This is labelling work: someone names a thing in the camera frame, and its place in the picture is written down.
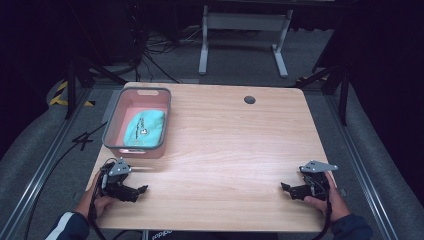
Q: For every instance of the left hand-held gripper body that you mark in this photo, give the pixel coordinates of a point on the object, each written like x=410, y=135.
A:
x=115, y=176

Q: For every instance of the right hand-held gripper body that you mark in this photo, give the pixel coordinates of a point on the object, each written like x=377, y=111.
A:
x=316, y=181

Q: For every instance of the teal fabric pouch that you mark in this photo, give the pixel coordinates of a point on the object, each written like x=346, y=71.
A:
x=145, y=128

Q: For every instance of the pink basket with grey rim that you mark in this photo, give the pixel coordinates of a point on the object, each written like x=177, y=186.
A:
x=115, y=116

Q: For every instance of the person's right hand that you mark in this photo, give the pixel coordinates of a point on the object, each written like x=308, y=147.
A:
x=333, y=203

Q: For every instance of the person's left hand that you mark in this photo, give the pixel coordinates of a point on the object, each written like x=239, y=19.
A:
x=100, y=203

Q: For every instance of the person's dark shirt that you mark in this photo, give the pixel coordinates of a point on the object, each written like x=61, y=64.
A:
x=200, y=235

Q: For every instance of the black metal stand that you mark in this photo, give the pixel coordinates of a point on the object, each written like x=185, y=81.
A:
x=71, y=90
x=343, y=96

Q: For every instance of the yellow and black floor tape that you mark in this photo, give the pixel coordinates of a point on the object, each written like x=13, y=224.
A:
x=58, y=98

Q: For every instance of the aluminium floor rail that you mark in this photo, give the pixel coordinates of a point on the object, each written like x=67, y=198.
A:
x=360, y=166
x=43, y=166

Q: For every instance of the white metal table frame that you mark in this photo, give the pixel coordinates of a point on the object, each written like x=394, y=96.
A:
x=245, y=23

